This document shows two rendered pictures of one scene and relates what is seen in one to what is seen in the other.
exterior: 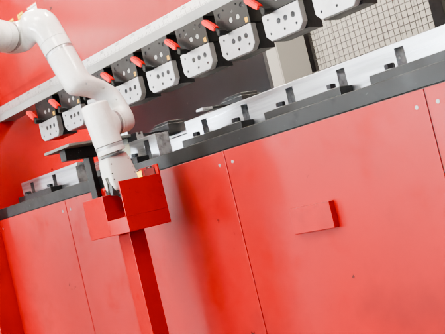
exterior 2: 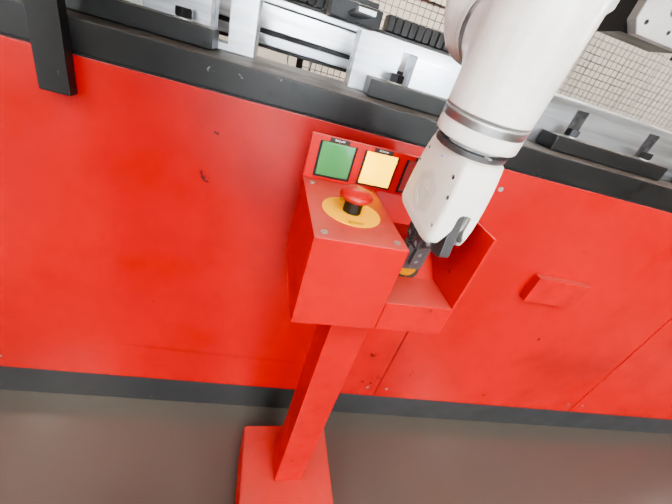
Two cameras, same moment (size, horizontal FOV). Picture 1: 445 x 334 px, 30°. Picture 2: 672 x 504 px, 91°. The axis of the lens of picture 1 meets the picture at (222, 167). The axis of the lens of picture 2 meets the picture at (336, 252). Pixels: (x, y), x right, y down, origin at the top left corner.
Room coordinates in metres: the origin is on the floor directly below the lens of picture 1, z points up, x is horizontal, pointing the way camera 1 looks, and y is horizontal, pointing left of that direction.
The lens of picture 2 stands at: (2.38, 0.68, 0.94)
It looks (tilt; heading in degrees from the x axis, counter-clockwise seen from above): 31 degrees down; 296
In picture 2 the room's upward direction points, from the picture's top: 18 degrees clockwise
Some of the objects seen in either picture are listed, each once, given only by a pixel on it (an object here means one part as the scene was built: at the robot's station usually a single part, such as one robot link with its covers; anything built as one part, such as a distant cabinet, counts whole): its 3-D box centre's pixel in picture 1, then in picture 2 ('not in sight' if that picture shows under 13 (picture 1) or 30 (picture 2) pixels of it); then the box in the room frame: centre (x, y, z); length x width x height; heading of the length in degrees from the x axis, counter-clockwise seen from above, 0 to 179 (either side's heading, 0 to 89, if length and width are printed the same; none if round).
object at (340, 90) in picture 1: (306, 104); (602, 155); (2.30, -0.27, 0.89); 0.30 x 0.05 x 0.03; 41
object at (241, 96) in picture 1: (227, 103); (358, 9); (2.87, -0.07, 1.01); 0.26 x 0.12 x 0.05; 131
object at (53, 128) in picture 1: (55, 117); not in sight; (3.42, 0.62, 1.18); 0.15 x 0.09 x 0.17; 41
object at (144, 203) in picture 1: (124, 202); (377, 234); (2.51, 0.31, 0.75); 0.20 x 0.16 x 0.18; 45
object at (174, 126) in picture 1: (155, 130); not in sight; (3.20, 0.22, 1.01); 0.26 x 0.12 x 0.05; 131
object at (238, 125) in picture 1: (217, 134); (439, 106); (2.60, -0.01, 0.89); 0.30 x 0.05 x 0.03; 41
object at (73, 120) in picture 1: (79, 106); not in sight; (3.26, 0.49, 1.18); 0.15 x 0.09 x 0.17; 41
